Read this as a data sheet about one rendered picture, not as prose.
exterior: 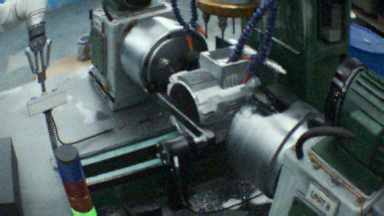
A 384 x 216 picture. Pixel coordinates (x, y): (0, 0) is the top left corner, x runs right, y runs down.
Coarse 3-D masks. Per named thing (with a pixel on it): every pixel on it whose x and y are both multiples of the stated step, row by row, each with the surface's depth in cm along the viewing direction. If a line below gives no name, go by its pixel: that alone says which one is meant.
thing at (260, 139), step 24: (264, 96) 102; (288, 96) 102; (240, 120) 103; (264, 120) 98; (288, 120) 94; (312, 120) 95; (240, 144) 101; (264, 144) 95; (288, 144) 92; (240, 168) 103; (264, 168) 94; (264, 192) 98
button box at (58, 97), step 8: (64, 88) 124; (40, 96) 119; (48, 96) 120; (56, 96) 122; (64, 96) 124; (32, 104) 117; (40, 104) 119; (48, 104) 120; (56, 104) 122; (32, 112) 117; (40, 112) 119
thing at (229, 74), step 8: (224, 48) 129; (232, 48) 129; (200, 56) 126; (208, 56) 125; (216, 56) 129; (224, 56) 130; (200, 64) 127; (208, 64) 124; (216, 64) 120; (224, 64) 119; (232, 64) 120; (240, 64) 121; (216, 72) 121; (224, 72) 120; (232, 72) 121; (240, 72) 123; (224, 80) 121; (232, 80) 122; (240, 80) 124; (224, 88) 122
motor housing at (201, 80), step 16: (192, 80) 119; (208, 80) 121; (176, 96) 131; (192, 96) 134; (208, 96) 120; (224, 96) 121; (240, 96) 122; (192, 112) 134; (208, 112) 117; (224, 112) 121; (208, 128) 119; (224, 128) 123
